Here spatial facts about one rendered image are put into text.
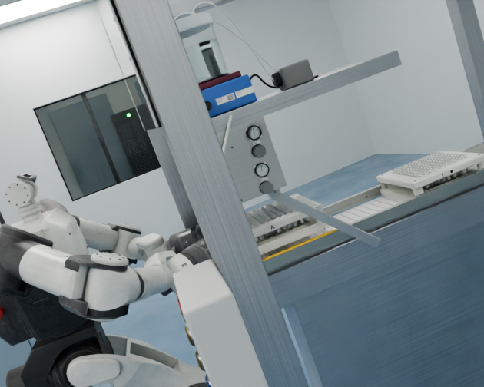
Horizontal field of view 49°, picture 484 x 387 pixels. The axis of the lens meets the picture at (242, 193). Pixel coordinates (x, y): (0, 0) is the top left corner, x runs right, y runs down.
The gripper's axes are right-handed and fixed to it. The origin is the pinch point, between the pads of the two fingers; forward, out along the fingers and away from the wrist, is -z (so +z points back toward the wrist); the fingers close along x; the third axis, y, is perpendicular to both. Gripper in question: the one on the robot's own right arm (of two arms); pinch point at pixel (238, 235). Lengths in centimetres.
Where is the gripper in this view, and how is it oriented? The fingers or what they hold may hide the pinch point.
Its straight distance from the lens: 149.8
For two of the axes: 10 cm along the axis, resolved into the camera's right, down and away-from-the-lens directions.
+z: -6.7, 3.8, -6.3
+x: 3.6, 9.2, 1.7
